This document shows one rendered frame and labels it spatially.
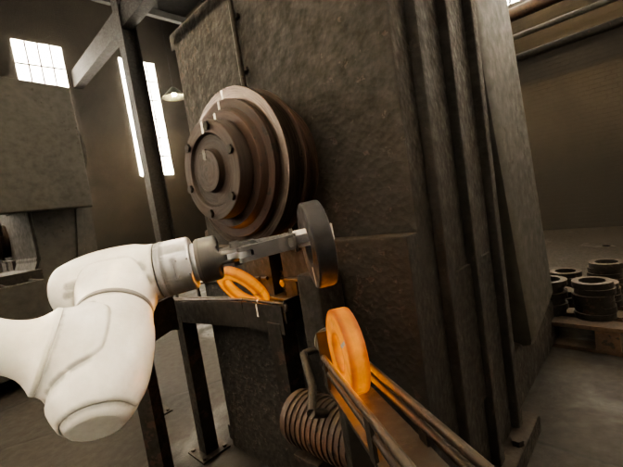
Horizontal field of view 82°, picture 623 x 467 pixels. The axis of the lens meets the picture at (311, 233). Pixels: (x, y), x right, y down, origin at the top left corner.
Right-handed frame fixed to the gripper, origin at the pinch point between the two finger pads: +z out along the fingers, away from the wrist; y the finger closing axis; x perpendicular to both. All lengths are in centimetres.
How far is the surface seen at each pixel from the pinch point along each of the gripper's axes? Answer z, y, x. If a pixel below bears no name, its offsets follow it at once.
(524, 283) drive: 95, -64, -45
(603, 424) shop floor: 102, -44, -98
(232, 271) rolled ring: -17, -49, -10
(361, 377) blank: 1.3, 7.5, -23.8
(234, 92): -5, -44, 41
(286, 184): 2.1, -31.1, 11.5
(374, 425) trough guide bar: -2.1, 22.6, -21.9
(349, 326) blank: 1.7, 4.9, -16.0
